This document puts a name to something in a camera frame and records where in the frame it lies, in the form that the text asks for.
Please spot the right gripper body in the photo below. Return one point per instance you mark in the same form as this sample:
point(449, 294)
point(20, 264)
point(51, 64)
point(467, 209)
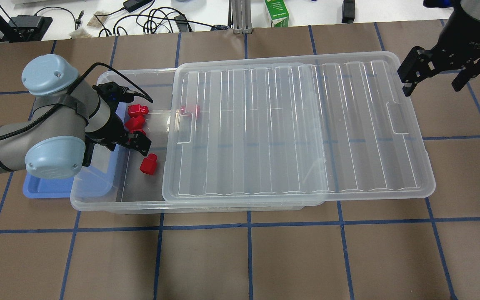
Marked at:
point(466, 41)

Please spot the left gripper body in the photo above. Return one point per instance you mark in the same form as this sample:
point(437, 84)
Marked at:
point(114, 128)

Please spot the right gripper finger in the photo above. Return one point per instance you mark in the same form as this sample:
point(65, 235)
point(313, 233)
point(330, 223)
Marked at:
point(408, 88)
point(463, 78)

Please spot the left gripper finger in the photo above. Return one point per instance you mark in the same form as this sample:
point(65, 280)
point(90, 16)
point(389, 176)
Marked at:
point(88, 154)
point(139, 142)

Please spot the clear plastic box lid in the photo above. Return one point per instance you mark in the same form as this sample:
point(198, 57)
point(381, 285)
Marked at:
point(371, 138)

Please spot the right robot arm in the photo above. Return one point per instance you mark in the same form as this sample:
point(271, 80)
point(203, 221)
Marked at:
point(457, 48)

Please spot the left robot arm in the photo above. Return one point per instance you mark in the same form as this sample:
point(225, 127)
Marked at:
point(69, 118)

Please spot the red block cluster lower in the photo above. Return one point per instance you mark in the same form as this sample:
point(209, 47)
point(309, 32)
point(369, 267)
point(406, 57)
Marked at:
point(138, 132)

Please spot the red block cluster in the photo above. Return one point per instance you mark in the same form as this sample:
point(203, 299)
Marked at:
point(137, 110)
point(138, 132)
point(135, 123)

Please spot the red block cluster middle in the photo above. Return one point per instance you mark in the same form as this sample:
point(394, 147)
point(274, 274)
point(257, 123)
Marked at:
point(135, 123)

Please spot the red block lone near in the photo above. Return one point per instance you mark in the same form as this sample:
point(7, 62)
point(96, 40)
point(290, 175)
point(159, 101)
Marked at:
point(149, 164)

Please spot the red block cluster upper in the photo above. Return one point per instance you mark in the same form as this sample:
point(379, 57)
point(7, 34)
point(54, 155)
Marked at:
point(137, 110)

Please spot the blue plastic tray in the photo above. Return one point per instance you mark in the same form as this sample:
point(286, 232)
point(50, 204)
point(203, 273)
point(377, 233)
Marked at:
point(103, 160)

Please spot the clear plastic storage box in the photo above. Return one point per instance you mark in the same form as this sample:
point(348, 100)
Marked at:
point(140, 183)

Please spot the red block far centre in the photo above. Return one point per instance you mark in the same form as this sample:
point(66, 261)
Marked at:
point(190, 110)

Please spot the green carton box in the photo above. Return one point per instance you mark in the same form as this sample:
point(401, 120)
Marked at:
point(277, 13)

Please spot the snack bag right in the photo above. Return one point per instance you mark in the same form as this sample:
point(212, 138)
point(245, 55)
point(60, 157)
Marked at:
point(97, 21)

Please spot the black power adapter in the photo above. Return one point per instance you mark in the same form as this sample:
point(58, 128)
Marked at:
point(133, 5)

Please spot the aluminium frame post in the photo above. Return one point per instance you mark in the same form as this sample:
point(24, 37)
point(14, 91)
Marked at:
point(240, 16)

